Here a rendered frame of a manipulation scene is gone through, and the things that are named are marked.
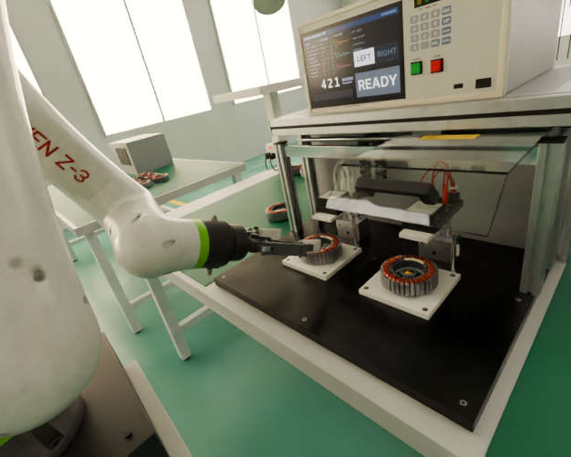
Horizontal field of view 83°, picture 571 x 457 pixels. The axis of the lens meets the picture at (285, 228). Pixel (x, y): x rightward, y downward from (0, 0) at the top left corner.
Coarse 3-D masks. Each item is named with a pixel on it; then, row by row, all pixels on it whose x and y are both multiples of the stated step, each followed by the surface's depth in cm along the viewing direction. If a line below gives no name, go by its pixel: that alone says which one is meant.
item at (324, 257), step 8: (328, 240) 85; (336, 240) 82; (320, 248) 82; (328, 248) 79; (336, 248) 80; (312, 256) 79; (320, 256) 79; (328, 256) 79; (336, 256) 80; (320, 264) 80
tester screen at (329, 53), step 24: (360, 24) 65; (384, 24) 62; (312, 48) 76; (336, 48) 71; (360, 48) 67; (312, 72) 78; (336, 72) 74; (360, 72) 70; (312, 96) 81; (384, 96) 68
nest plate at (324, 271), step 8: (344, 248) 85; (352, 248) 84; (360, 248) 84; (344, 256) 82; (352, 256) 81; (288, 264) 84; (296, 264) 83; (304, 264) 82; (312, 264) 81; (328, 264) 80; (336, 264) 79; (344, 264) 80; (304, 272) 81; (312, 272) 78; (320, 272) 77; (328, 272) 77
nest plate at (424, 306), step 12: (444, 276) 67; (456, 276) 66; (360, 288) 69; (372, 288) 68; (384, 288) 67; (444, 288) 64; (384, 300) 64; (396, 300) 63; (408, 300) 63; (420, 300) 62; (432, 300) 61; (408, 312) 61; (420, 312) 59; (432, 312) 59
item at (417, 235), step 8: (408, 224) 67; (400, 232) 67; (408, 232) 67; (416, 232) 66; (424, 232) 65; (432, 232) 64; (440, 232) 74; (448, 232) 72; (416, 240) 65; (424, 240) 63
